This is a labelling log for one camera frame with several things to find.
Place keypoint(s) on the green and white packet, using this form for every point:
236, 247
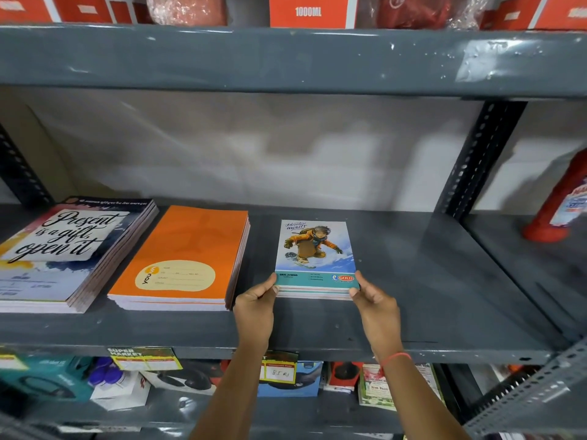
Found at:
376, 389

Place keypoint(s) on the person's left hand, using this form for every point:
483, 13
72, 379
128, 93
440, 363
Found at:
251, 316

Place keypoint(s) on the wide yellow shelf label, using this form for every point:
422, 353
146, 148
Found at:
144, 358

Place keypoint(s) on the blue purple packaged item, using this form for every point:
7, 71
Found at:
104, 371

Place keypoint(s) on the person's left thumb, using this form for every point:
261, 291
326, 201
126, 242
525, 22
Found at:
268, 284

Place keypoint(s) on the person's right hand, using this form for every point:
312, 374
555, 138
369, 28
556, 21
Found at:
378, 320

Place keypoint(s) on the small yellow shelf label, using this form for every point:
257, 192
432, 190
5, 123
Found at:
11, 361

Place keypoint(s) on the red-orange cardboard box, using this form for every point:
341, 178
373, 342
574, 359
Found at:
126, 9
23, 6
564, 13
312, 11
82, 8
511, 13

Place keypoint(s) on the person's right forearm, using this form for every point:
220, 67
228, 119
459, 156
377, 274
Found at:
422, 403

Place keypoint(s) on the stack of lettered cover notebooks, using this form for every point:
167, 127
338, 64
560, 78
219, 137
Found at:
69, 251

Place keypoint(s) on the plain white product box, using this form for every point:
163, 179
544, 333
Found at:
121, 394

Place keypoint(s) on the stack of snowboarder cover notebooks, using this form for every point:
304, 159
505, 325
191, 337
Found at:
315, 251

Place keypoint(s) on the red item in bubble wrap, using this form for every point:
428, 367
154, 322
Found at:
185, 9

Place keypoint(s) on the stack of orange notebooks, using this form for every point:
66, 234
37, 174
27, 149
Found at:
188, 251

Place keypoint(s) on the person's left forearm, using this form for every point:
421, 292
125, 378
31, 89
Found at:
229, 398

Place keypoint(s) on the red item in plastic wrap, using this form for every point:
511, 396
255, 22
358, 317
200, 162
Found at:
422, 11

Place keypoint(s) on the white box with mouse picture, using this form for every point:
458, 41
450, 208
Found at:
183, 380

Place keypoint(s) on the red and black product box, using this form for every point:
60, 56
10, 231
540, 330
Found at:
344, 375

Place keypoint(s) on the person's right thumb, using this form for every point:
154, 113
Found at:
359, 284

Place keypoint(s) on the clear tape piece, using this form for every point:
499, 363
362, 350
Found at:
479, 61

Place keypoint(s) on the blue product box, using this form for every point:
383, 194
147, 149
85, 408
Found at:
307, 380

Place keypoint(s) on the adjoining grey metal rack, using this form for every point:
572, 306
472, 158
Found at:
527, 270

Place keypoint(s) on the grey metal shelving rack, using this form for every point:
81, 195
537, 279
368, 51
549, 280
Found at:
275, 59

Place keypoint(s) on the red plastic bottle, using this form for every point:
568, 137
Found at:
557, 201

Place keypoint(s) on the teal product box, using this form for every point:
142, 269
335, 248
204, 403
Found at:
46, 380

